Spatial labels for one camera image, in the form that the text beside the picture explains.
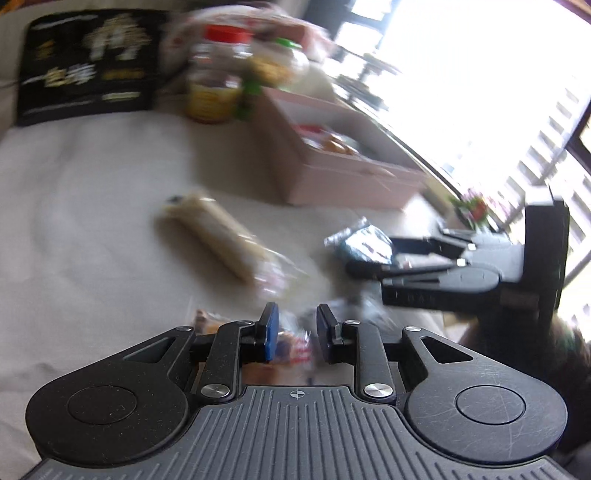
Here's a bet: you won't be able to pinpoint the green lid round jar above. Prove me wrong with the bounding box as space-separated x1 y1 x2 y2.
238 38 310 120

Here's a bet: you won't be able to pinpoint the black plum snack bag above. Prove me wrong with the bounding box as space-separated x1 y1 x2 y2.
15 9 167 126

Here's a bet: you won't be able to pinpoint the potted red flowers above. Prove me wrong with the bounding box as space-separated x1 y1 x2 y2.
449 189 498 230

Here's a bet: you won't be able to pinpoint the long biscuit bar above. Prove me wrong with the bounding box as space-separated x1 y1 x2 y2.
164 190 304 299

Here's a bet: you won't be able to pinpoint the floral folded blanket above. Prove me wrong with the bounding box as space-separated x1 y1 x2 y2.
159 4 335 75

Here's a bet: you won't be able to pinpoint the red lid plastic jar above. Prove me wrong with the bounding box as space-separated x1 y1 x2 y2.
186 25 252 124

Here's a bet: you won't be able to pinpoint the pink cardboard box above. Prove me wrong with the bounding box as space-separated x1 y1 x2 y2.
249 88 427 209

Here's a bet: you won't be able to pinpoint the small pastry snack pack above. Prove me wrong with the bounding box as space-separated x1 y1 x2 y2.
193 302 314 368

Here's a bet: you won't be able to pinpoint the blue clear snack wrapper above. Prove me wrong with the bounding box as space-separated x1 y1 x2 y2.
324 217 400 279

